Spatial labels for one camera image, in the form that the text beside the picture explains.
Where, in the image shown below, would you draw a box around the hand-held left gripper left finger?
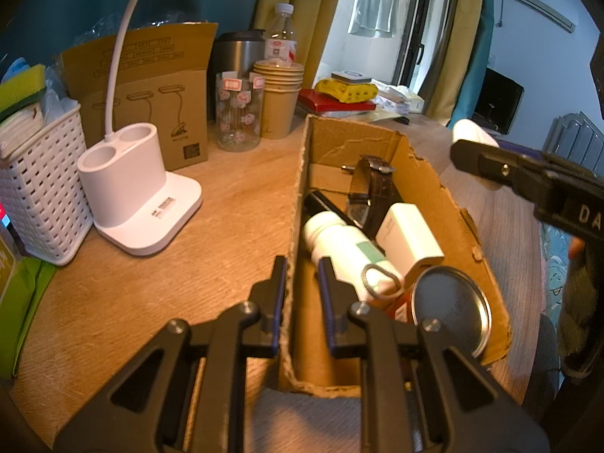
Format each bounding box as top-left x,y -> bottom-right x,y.
54,256 -> 288,453

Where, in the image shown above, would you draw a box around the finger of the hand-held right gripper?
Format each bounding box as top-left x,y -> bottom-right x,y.
498,138 -> 549,157
450,139 -> 550,195

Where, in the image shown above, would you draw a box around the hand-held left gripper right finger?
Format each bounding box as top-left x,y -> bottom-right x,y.
318,257 -> 550,453

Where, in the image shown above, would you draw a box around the white earbuds case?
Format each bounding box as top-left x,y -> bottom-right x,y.
452,119 -> 501,152

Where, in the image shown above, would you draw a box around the white pill bottle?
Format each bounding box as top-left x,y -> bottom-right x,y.
302,211 -> 403,301

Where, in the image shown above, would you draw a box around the white charger block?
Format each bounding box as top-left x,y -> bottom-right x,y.
376,203 -> 445,285

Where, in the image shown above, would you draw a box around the brown strap wristwatch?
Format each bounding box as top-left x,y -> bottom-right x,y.
347,155 -> 405,242

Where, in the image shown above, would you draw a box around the orange tin can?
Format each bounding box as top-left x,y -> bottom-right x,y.
387,265 -> 493,360

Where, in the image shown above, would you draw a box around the brown cardboard box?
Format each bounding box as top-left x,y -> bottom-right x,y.
278,114 -> 513,397

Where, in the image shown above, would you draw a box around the person's right hand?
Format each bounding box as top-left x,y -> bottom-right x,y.
567,237 -> 589,262

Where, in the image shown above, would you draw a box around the black television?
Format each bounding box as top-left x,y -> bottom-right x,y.
472,67 -> 526,136

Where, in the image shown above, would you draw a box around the blue cartoon print blanket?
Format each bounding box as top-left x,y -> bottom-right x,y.
540,225 -> 577,313

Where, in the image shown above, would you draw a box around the teal curtain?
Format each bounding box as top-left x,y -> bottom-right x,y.
448,0 -> 496,126
0,0 -> 263,72

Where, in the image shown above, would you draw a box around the white cartons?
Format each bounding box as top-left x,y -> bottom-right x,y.
373,80 -> 426,115

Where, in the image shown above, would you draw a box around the yellow curtain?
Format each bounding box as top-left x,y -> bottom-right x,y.
415,0 -> 487,122
252,0 -> 350,91

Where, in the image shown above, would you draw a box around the white air conditioner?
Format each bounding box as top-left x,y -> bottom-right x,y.
491,0 -> 578,34

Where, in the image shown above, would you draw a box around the stack of papers and envelopes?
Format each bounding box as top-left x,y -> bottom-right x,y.
295,103 -> 402,124

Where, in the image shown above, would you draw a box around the yellow packet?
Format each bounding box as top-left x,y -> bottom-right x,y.
314,78 -> 379,103

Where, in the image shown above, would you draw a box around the white desk lamp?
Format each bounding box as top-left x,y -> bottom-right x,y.
77,0 -> 204,257

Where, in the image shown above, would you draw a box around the dark grey chair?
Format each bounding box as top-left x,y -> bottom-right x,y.
519,314 -> 562,407

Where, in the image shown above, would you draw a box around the white power bank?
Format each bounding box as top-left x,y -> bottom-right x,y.
330,71 -> 371,85

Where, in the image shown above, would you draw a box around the red book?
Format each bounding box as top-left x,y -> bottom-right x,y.
296,89 -> 379,115

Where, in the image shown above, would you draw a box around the glass jar with pink print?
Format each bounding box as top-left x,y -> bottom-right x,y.
216,70 -> 266,153

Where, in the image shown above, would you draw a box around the stack of paper cups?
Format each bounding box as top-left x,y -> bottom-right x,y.
253,60 -> 305,140

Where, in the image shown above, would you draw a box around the hanging pale green garment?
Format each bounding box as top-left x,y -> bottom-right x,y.
348,0 -> 402,39

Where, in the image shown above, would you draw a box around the clear plastic water bottle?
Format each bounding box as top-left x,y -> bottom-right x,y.
264,3 -> 298,65

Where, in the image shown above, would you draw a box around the steel thermos flask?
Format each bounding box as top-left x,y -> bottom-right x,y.
210,29 -> 268,120

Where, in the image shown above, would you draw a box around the green plastic bag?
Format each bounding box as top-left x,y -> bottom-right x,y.
0,226 -> 58,379

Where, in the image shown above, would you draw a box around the white woven plastic basket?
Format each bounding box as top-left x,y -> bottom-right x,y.
0,102 -> 96,266

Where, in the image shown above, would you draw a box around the brown lamp packaging box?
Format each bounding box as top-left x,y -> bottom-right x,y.
60,21 -> 219,173

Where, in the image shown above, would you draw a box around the clear plastic bags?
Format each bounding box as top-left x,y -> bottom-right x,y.
0,57 -> 79,124

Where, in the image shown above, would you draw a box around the yellow green sponge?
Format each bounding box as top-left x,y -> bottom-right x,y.
0,63 -> 48,122

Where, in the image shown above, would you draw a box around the black sliding door frame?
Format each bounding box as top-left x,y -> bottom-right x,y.
391,0 -> 454,91

